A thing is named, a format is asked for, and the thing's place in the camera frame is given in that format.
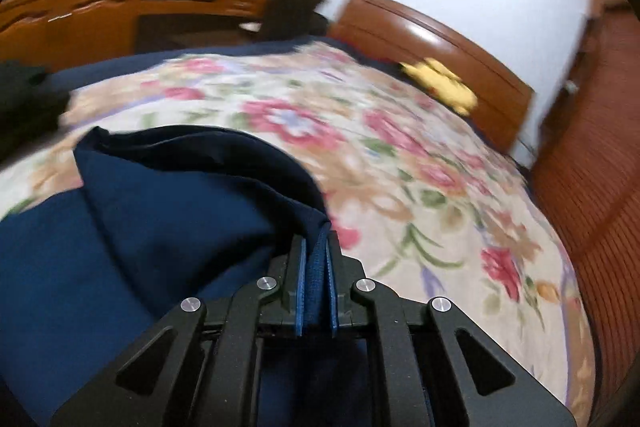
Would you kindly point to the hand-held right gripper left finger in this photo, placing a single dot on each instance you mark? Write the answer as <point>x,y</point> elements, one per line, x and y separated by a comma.
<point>300,288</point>

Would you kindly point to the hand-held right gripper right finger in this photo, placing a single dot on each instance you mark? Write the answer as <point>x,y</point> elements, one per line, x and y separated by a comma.
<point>331,293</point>

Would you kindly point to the navy blue coat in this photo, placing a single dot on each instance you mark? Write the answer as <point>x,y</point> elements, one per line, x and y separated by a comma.
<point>150,232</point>

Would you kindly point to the black garment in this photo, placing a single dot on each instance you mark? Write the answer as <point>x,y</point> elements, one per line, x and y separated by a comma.
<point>25,107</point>

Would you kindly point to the floral blanket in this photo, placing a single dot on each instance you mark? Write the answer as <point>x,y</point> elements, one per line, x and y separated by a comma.
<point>400,167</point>

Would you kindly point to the yellow plush toy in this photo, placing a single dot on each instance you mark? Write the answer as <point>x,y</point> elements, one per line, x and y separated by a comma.
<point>445,84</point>

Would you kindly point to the dark brown chair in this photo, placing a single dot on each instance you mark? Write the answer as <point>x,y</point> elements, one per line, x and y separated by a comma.
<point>290,14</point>

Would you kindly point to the wooden bed headboard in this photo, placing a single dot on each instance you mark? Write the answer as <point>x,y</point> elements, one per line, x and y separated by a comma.
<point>425,32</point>

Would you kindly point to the navy bed sheet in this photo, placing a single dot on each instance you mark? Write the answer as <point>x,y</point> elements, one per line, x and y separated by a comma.
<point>110,69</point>

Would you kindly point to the wooden wardrobe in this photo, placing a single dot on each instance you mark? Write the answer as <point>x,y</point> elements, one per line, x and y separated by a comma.
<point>590,157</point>

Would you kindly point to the wooden cabinet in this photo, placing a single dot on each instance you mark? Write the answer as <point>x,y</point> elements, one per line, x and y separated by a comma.
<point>90,17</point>

